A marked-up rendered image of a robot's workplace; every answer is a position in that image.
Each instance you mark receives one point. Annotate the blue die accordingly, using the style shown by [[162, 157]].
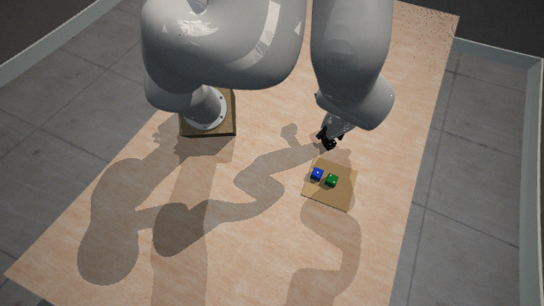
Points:
[[316, 174]]

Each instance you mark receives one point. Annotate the black die with white pips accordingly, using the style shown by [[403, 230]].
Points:
[[331, 145]]

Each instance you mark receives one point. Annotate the tan flat mat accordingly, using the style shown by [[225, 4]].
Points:
[[338, 197]]

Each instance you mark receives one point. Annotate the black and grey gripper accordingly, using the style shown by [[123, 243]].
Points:
[[333, 127]]

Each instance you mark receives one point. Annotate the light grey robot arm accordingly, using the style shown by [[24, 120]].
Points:
[[255, 44]]

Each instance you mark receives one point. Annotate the green die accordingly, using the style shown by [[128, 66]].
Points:
[[331, 180]]

